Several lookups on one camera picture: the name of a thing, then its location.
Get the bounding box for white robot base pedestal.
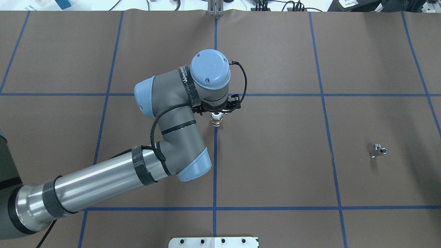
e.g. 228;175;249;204
168;237;259;248

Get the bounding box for chrome tee pipe fitting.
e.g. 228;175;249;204
369;143;388;158

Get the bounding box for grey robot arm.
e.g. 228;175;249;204
0;49;245;240

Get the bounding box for blue object behind table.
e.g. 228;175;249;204
55;0;72;10

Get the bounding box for black cables behind table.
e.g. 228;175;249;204
250;0;332;12

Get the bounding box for aluminium profile post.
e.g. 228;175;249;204
207;0;225;18

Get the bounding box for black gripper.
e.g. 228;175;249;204
193;94;242;115

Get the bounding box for dark equipment behind table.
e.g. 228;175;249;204
327;0;440;13

